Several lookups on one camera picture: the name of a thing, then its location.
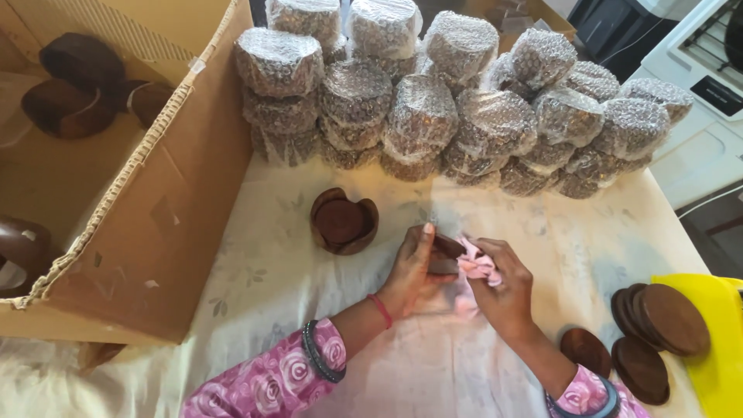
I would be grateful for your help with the dark bangles on right wrist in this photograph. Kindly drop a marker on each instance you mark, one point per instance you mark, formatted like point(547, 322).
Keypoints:
point(606, 403)

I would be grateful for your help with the person's left hand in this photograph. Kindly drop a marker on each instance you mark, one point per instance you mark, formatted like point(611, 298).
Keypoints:
point(406, 278)

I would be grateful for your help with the small brown cardboard box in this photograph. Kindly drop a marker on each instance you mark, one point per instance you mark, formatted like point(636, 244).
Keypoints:
point(516, 17)

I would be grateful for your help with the person's right hand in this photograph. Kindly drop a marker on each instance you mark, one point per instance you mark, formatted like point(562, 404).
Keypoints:
point(508, 290)

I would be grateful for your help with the red thread wristband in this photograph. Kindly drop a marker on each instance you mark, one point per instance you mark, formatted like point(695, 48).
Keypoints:
point(380, 309)

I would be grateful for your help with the wooden coasters stacked in holder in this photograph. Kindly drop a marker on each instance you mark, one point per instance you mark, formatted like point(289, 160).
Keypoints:
point(339, 222)

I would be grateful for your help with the pink floral right sleeve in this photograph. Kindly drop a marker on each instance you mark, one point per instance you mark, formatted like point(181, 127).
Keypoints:
point(580, 397)

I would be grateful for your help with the yellow plastic container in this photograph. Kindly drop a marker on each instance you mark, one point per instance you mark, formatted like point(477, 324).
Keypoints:
point(722, 371)

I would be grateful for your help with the large brown cardboard box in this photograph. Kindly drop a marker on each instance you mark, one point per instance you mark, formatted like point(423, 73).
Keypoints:
point(168, 220)

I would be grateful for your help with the dark bangles on left wrist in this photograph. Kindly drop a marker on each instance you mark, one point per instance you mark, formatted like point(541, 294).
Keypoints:
point(322, 354)

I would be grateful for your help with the pile of bubble-wrapped bundles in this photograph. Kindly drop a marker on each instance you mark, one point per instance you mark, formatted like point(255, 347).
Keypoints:
point(458, 110)

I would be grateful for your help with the person's right fingers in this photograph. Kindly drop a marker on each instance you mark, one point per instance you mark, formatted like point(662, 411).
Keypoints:
point(486, 252)

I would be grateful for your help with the dark wooden coaster holder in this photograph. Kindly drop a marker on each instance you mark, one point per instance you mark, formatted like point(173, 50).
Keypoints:
point(150, 103)
point(64, 113)
point(23, 247)
point(360, 229)
point(81, 61)

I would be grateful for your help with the dark bangles on wrist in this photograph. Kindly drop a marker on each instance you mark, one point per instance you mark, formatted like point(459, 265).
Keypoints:
point(606, 403)
point(322, 354)

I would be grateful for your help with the pink floral left sleeve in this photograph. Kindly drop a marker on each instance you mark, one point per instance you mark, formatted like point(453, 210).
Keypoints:
point(273, 383)

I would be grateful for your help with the black case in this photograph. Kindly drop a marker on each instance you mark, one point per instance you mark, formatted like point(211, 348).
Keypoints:
point(615, 29)

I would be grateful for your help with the round dark wooden coaster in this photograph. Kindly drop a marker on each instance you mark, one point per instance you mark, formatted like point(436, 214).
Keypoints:
point(641, 371)
point(676, 319)
point(585, 351)
point(448, 247)
point(632, 316)
point(618, 310)

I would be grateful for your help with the pink floral sleeve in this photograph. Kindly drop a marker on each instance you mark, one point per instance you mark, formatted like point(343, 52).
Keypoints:
point(273, 383)
point(580, 397)

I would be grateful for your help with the cream floral tablecloth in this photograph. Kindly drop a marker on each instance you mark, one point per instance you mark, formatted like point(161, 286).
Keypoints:
point(278, 290)

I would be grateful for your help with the white appliance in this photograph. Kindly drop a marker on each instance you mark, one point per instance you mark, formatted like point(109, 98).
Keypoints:
point(702, 139)

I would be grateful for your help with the pink cleaning cloth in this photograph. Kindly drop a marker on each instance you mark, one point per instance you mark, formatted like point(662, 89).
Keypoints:
point(475, 268)

